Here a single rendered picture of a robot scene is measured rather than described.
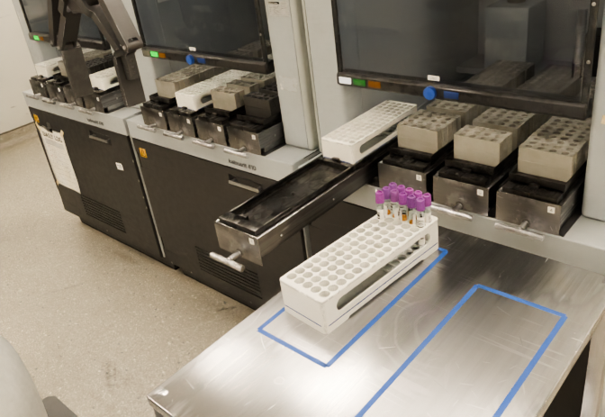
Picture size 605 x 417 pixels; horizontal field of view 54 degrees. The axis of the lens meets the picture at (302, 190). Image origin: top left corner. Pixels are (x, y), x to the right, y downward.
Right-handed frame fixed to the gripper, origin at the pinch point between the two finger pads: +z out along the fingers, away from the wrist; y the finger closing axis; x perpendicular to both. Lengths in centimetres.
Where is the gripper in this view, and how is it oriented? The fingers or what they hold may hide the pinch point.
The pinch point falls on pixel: (106, 92)
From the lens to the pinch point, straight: 89.5
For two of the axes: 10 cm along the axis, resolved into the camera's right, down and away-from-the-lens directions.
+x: 6.5, -3.9, 6.5
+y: 7.5, 1.9, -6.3
